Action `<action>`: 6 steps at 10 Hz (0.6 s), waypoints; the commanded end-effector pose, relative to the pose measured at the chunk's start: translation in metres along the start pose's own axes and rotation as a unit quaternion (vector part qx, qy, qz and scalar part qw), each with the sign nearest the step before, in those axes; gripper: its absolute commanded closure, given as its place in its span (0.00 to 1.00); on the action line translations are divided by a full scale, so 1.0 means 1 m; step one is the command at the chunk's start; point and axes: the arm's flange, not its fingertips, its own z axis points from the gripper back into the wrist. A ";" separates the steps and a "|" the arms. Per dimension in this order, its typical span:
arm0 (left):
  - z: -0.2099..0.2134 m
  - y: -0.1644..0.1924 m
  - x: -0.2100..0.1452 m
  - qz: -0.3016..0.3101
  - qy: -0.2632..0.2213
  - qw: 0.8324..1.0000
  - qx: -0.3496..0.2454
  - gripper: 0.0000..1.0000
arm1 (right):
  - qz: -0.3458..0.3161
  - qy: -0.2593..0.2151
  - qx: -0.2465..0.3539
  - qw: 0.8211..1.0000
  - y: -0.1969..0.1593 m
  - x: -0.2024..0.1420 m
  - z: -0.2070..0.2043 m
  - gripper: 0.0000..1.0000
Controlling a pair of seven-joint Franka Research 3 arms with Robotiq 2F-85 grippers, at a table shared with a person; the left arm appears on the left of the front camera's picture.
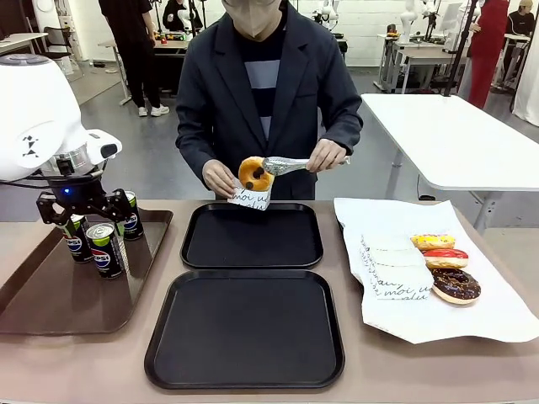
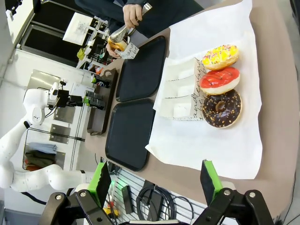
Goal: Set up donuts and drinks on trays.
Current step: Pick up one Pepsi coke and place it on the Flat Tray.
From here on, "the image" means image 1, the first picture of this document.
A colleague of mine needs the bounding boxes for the person in dark jacket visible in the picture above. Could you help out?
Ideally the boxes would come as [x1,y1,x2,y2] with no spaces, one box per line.
[175,0,364,201]

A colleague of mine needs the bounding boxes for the white paper sheet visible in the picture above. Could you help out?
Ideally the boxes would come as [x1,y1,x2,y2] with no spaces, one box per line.
[333,196,539,347]

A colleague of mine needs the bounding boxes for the standing person in black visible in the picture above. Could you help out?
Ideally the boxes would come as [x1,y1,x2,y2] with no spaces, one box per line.
[98,0,170,118]

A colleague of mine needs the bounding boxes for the black Pepsi can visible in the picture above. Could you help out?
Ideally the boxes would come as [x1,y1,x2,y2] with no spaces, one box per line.
[119,190,145,242]
[62,213,94,264]
[85,221,126,280]

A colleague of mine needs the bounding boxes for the background desk with toys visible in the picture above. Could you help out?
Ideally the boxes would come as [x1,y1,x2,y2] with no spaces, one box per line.
[99,32,190,106]

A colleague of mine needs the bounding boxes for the person in red apron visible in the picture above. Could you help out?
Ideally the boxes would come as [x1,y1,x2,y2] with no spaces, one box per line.
[467,0,510,109]

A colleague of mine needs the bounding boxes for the small black serving tray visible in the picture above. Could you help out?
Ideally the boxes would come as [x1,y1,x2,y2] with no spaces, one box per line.
[179,201,324,271]

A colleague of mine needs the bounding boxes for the person's right forearm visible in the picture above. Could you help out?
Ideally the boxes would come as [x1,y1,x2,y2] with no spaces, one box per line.
[175,115,231,170]

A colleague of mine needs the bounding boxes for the chocolate glazed donut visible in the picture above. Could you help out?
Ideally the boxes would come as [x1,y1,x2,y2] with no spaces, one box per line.
[430,267,483,306]

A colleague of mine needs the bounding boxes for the person's left hand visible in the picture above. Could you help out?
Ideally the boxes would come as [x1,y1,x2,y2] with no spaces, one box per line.
[306,137,349,173]

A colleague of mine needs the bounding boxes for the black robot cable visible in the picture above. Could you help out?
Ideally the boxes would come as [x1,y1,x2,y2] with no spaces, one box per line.
[0,166,106,189]

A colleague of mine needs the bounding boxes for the person with beige beanie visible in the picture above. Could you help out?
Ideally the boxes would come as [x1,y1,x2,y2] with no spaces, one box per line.
[507,0,536,48]

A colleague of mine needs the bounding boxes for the black stand pole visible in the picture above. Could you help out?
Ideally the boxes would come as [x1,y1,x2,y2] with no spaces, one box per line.
[444,0,480,98]

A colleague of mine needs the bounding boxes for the red glazed donut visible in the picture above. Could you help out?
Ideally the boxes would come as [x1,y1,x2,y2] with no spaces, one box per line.
[422,247,470,270]

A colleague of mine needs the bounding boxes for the person's left forearm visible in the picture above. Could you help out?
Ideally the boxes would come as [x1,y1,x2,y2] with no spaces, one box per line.
[319,112,364,155]

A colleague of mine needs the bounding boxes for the plain donut with chocolate dots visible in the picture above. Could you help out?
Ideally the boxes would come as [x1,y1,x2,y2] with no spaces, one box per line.
[237,156,275,192]

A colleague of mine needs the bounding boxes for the seated person in black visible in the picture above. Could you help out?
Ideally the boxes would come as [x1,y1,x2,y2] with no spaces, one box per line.
[162,0,191,33]

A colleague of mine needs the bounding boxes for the brown plastic tray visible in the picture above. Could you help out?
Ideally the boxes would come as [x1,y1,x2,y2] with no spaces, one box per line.
[0,209,174,337]

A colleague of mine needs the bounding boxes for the white table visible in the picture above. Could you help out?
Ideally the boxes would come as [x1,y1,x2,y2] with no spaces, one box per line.
[360,93,539,235]

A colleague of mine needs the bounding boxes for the grey background workbench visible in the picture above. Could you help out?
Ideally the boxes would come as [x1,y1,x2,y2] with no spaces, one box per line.
[377,32,469,94]

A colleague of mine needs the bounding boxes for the white background desk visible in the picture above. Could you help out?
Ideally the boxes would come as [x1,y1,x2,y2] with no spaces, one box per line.
[0,32,49,56]

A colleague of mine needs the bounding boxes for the black office chair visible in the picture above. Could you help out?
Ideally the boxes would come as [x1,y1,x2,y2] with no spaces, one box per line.
[43,26,73,61]

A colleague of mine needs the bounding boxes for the large black serving tray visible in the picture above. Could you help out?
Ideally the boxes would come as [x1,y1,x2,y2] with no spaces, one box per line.
[143,268,346,391]

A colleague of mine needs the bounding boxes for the person's right hand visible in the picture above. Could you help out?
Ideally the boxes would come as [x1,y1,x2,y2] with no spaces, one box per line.
[201,158,237,199]

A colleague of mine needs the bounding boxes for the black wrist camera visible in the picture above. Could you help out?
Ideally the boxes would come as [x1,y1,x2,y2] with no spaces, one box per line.
[54,155,77,176]

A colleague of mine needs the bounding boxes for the beige face mask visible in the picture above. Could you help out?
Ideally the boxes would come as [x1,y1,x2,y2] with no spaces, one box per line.
[221,0,282,42]

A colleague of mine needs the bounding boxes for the yellow glazed donut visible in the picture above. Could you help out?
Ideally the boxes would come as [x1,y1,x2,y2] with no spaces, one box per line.
[410,233,457,253]

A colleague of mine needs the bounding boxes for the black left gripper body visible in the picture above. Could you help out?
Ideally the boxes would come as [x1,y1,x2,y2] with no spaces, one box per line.
[44,173,109,214]

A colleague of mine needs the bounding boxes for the silver metal tongs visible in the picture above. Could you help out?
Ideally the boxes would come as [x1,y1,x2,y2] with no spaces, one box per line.
[261,155,351,177]

